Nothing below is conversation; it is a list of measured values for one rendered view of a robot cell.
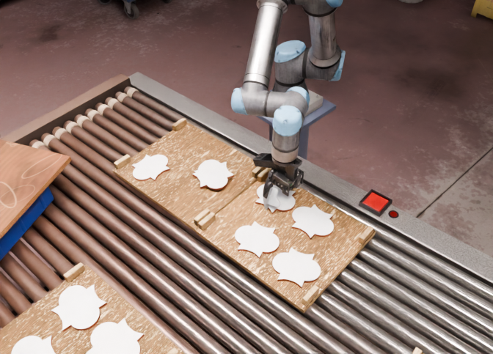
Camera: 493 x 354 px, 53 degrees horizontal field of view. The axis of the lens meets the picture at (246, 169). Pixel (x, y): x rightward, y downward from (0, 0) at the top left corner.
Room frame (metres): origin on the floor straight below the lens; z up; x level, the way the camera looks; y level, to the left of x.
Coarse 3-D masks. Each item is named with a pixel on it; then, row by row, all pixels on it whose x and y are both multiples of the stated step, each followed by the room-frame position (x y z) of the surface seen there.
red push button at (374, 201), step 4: (368, 196) 1.08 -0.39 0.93; (372, 196) 1.08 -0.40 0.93; (376, 196) 1.07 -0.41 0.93; (380, 196) 1.07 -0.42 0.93; (368, 200) 1.06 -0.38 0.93; (372, 200) 1.06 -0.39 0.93; (376, 200) 1.06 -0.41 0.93; (380, 200) 1.06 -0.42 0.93; (384, 200) 1.06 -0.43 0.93; (368, 204) 1.04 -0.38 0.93; (372, 204) 1.04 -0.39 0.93; (376, 204) 1.04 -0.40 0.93; (380, 204) 1.04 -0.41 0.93; (384, 204) 1.04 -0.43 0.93; (376, 208) 1.02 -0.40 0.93; (380, 208) 1.02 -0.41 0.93
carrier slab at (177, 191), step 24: (168, 144) 1.37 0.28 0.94; (192, 144) 1.36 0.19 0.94; (216, 144) 1.36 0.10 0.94; (120, 168) 1.26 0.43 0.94; (192, 168) 1.24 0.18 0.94; (240, 168) 1.23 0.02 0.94; (144, 192) 1.14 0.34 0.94; (168, 192) 1.13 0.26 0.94; (192, 192) 1.12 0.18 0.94; (216, 192) 1.12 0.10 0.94; (240, 192) 1.12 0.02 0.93; (192, 216) 1.02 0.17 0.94
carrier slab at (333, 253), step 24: (216, 216) 1.02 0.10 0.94; (240, 216) 1.01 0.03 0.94; (264, 216) 1.01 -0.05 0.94; (288, 216) 1.00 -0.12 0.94; (336, 216) 0.99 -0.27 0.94; (216, 240) 0.92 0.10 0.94; (288, 240) 0.91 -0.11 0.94; (312, 240) 0.90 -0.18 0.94; (336, 240) 0.90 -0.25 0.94; (240, 264) 0.84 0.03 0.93; (264, 264) 0.83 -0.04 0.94; (336, 264) 0.82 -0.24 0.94; (288, 288) 0.75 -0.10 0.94
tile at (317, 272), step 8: (280, 256) 0.85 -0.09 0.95; (288, 256) 0.85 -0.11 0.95; (296, 256) 0.85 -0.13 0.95; (304, 256) 0.84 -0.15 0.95; (312, 256) 0.84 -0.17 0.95; (272, 264) 0.82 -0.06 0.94; (280, 264) 0.82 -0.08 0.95; (288, 264) 0.82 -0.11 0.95; (296, 264) 0.82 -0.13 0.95; (304, 264) 0.82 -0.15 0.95; (312, 264) 0.82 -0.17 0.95; (280, 272) 0.79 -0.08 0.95; (288, 272) 0.79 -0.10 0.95; (296, 272) 0.79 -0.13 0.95; (304, 272) 0.79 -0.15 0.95; (312, 272) 0.79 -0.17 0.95; (320, 272) 0.79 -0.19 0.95; (280, 280) 0.77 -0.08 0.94; (288, 280) 0.77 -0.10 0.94; (296, 280) 0.76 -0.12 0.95; (304, 280) 0.76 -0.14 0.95; (312, 280) 0.76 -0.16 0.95
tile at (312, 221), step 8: (296, 208) 1.03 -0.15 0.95; (304, 208) 1.02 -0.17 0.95; (312, 208) 1.02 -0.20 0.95; (296, 216) 0.99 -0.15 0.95; (304, 216) 0.99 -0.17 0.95; (312, 216) 0.99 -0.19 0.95; (320, 216) 0.99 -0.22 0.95; (328, 216) 0.99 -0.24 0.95; (296, 224) 0.96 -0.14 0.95; (304, 224) 0.96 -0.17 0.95; (312, 224) 0.96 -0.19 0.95; (320, 224) 0.96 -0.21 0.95; (328, 224) 0.95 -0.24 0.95; (304, 232) 0.93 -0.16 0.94; (312, 232) 0.93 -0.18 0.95; (320, 232) 0.93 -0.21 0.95; (328, 232) 0.92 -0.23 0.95
